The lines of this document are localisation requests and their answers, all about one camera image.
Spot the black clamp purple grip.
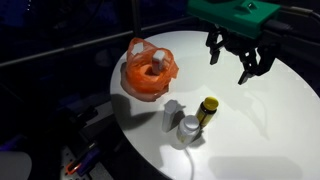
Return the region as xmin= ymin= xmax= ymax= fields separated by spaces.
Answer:
xmin=64 ymin=142 xmax=103 ymax=176

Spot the brown bottle yellow cap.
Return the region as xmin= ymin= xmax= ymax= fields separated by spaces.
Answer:
xmin=195 ymin=96 xmax=220 ymax=130

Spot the tall white tube bottle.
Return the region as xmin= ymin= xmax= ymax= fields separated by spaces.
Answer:
xmin=161 ymin=99 xmax=180 ymax=134

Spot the white rounded object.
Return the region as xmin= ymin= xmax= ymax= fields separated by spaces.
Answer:
xmin=0 ymin=151 xmax=33 ymax=180

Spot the orange plastic bag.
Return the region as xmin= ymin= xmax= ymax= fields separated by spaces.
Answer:
xmin=119 ymin=37 xmax=180 ymax=103

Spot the metal handrail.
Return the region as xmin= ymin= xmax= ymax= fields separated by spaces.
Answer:
xmin=0 ymin=15 xmax=201 ymax=69

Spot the black cable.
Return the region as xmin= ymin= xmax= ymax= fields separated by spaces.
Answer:
xmin=266 ymin=4 xmax=320 ymax=34

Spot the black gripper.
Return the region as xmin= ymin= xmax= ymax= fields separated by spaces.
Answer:
xmin=205 ymin=25 xmax=280 ymax=86

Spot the white jar white lid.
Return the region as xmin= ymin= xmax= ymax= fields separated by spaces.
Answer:
xmin=175 ymin=114 xmax=201 ymax=146

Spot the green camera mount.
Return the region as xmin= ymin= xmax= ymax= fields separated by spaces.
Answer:
xmin=186 ymin=0 xmax=282 ymax=41

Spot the small white bottle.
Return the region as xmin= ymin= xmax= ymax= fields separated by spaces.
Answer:
xmin=151 ymin=49 xmax=167 ymax=76

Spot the dark vertical post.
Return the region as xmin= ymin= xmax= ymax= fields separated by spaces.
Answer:
xmin=130 ymin=0 xmax=143 ymax=40

